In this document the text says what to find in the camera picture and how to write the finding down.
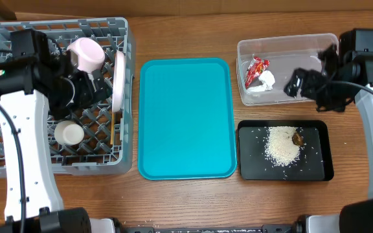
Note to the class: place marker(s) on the small white plate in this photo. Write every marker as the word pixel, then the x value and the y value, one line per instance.
pixel 86 55

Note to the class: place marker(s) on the clear plastic bin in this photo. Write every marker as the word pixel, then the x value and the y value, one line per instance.
pixel 285 54

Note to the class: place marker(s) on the white napkin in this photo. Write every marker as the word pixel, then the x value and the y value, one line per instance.
pixel 267 80

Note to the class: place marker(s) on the brown food scrap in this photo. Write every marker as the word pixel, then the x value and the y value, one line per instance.
pixel 297 139

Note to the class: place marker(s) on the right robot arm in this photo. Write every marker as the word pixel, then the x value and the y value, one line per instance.
pixel 346 77

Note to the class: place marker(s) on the white cup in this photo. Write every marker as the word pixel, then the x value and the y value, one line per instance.
pixel 68 133

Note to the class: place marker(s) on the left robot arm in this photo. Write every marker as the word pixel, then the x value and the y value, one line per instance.
pixel 34 85

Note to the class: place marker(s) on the teal serving tray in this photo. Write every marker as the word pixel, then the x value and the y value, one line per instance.
pixel 186 120

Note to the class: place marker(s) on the red snack wrapper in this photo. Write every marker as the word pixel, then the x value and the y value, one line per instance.
pixel 255 69

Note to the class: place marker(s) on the grey dish rack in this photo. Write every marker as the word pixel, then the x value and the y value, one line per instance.
pixel 94 155

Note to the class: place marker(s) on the large white plate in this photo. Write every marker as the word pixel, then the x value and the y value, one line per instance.
pixel 118 81

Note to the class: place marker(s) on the black tray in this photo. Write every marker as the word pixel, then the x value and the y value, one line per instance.
pixel 314 163

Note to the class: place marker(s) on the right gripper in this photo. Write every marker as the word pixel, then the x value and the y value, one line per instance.
pixel 311 83

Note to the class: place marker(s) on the pile of rice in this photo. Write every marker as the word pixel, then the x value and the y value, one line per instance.
pixel 279 148

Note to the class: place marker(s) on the wooden chopstick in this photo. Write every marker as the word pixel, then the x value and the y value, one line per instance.
pixel 112 137

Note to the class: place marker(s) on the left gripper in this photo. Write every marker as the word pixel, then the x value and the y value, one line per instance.
pixel 89 96

